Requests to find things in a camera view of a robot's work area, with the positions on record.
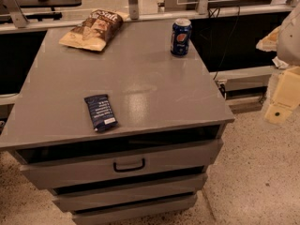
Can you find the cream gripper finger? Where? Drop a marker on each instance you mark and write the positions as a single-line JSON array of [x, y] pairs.
[[270, 42], [285, 98]]

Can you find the blue pepsi can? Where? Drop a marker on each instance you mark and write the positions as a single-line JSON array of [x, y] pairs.
[[181, 31]]

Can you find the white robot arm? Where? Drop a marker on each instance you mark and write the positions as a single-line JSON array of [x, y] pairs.
[[285, 41]]

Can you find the brown chip bag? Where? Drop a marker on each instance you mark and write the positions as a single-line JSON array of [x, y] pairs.
[[96, 31]]

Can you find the top grey drawer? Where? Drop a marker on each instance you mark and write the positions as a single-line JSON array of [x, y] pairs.
[[85, 170]]

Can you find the grey drawer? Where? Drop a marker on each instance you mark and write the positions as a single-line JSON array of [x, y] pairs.
[[130, 193], [136, 210], [85, 170]]

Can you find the grey drawer cabinet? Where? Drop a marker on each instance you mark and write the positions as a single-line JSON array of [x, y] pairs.
[[157, 100]]

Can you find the middle grey drawer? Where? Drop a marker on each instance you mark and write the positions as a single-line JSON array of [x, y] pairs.
[[130, 193]]

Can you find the bottom grey drawer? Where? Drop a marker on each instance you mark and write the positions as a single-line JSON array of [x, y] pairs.
[[136, 210]]

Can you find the dark blue snack bar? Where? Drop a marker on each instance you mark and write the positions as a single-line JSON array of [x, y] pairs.
[[101, 112]]

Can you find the black drawer handle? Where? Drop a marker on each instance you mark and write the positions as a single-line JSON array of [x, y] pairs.
[[130, 166]]

